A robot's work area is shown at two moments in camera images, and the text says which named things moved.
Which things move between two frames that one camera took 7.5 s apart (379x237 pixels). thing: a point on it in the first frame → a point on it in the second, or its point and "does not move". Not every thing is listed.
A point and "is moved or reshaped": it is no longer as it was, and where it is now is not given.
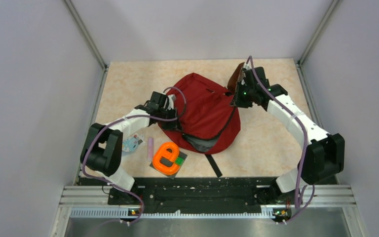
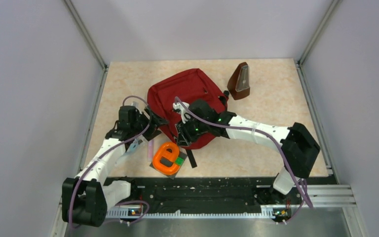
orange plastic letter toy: (169, 149) does not move
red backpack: (210, 122) is moved or reshaped
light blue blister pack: (131, 144) does not move
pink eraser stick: (150, 149) does not move
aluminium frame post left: (86, 34) does not move
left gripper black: (173, 125) → (154, 123)
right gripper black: (237, 101) → (184, 137)
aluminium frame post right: (329, 13) does not move
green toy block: (179, 160) does not move
